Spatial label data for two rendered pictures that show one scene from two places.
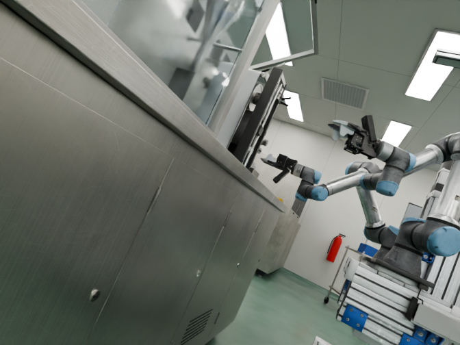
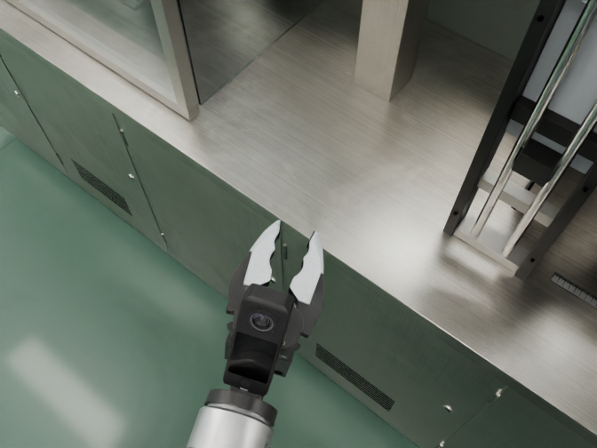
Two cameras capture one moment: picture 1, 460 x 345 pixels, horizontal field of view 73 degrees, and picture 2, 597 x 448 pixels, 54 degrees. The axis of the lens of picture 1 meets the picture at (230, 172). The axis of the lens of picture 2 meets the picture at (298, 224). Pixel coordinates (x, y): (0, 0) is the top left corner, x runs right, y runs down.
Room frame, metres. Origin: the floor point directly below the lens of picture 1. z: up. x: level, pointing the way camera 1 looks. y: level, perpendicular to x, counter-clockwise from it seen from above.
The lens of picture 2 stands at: (1.30, -0.60, 1.80)
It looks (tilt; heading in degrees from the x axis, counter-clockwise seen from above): 59 degrees down; 107
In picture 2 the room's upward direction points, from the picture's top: straight up
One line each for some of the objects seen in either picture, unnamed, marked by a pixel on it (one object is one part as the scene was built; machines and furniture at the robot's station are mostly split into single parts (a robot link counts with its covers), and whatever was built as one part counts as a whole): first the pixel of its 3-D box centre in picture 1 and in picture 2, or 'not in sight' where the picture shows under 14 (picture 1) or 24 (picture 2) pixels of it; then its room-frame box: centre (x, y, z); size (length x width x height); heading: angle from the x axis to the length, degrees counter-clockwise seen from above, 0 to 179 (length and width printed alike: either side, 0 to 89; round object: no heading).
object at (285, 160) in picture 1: (285, 164); not in sight; (1.82, -0.28, 1.12); 0.12 x 0.08 x 0.09; 69
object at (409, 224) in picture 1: (415, 234); not in sight; (1.34, -0.85, 0.98); 0.13 x 0.12 x 0.14; 2
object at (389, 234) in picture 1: (394, 238); not in sight; (1.81, -1.04, 0.98); 0.13 x 0.12 x 0.14; 17
